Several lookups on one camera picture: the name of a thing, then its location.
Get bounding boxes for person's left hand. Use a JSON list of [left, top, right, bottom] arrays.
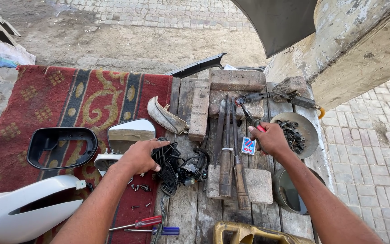
[[119, 138, 171, 176]]

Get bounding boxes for person's right hand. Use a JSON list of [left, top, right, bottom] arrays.
[[248, 121, 292, 157]]

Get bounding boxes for black plastic mirror bracket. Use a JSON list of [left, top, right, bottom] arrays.
[[152, 137, 182, 197]]

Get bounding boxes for red-handled pliers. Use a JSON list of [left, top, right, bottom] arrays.
[[239, 103, 267, 133]]

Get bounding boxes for pile of dark screws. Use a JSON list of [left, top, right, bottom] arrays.
[[276, 120, 307, 155]]

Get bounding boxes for blue and white small box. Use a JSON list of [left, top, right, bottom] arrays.
[[240, 136, 257, 156]]

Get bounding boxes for side mirror glass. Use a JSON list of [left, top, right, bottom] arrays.
[[107, 118, 156, 155]]

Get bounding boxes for scattered small screws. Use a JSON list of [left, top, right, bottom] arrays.
[[129, 172, 152, 209]]

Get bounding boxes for white mirror base piece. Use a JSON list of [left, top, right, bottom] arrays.
[[94, 153, 125, 177]]

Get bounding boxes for round metal dish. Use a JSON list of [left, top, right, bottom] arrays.
[[270, 112, 319, 160]]

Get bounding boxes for black metal torch tool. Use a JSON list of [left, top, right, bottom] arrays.
[[235, 91, 318, 110]]

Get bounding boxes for clear turn signal lens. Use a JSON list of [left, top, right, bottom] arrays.
[[147, 96, 190, 135]]

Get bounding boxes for flat grey paving slab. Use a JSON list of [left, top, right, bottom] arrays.
[[207, 164, 274, 205]]

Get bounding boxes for flat metal chisel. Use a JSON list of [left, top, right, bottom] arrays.
[[214, 99, 227, 169]]

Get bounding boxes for rough grey stone chunk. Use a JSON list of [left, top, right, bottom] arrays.
[[271, 76, 309, 103]]

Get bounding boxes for round metal can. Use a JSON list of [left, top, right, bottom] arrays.
[[272, 166, 327, 217]]

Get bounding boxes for white plug connector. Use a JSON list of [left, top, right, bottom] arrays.
[[76, 180, 94, 192]]

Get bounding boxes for worn reddish brick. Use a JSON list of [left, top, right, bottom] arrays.
[[208, 89, 265, 120]]

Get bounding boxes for wide grey brick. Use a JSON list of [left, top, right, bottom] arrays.
[[209, 69, 267, 92]]

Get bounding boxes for long narrow brick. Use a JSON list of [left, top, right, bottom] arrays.
[[188, 80, 211, 142]]

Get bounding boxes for red patterned rug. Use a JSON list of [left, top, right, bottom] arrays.
[[0, 65, 174, 244]]

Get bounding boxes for yellow jerry can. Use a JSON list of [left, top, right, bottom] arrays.
[[213, 221, 315, 244]]

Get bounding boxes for black plastic trim strip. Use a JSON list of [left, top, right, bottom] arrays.
[[164, 52, 227, 79]]

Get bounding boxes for dark car fender panel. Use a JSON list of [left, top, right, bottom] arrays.
[[230, 0, 318, 59]]

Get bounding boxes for white mirror cover shell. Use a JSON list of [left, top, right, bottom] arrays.
[[0, 174, 84, 244]]

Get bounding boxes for crumpled plastic sheet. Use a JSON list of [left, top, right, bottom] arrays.
[[0, 28, 37, 68]]

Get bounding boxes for black mirror motor with wires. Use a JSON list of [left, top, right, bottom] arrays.
[[177, 148, 211, 187]]

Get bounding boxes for thick wooden-handled file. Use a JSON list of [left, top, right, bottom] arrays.
[[231, 97, 252, 211]]

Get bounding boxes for taped wooden-handled file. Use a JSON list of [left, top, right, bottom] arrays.
[[219, 94, 233, 197]]

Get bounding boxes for red-handled screwdriver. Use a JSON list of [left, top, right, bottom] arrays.
[[109, 215, 163, 232]]

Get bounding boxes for grey braided cable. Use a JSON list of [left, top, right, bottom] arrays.
[[150, 194, 167, 244]]

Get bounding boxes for blue-handled screwdriver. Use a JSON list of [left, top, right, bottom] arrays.
[[124, 226, 181, 236]]

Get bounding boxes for black mirror housing frame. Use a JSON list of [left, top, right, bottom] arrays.
[[27, 127, 99, 170]]

